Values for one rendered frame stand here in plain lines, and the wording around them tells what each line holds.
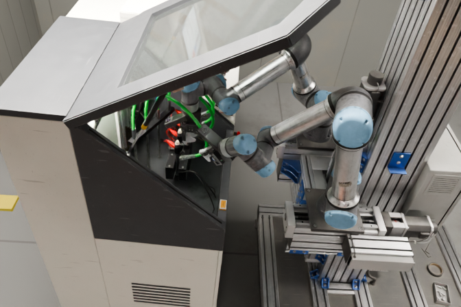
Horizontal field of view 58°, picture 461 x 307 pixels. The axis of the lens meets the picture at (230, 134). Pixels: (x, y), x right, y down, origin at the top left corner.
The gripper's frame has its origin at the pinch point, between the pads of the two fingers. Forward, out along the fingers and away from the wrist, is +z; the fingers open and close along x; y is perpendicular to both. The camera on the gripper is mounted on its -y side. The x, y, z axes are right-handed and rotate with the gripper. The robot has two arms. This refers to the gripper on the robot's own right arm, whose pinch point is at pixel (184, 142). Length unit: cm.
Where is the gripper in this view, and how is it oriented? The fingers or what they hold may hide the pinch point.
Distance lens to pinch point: 194.0
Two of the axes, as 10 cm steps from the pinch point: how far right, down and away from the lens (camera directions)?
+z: -0.8, 7.5, 6.6
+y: 9.9, 1.0, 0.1
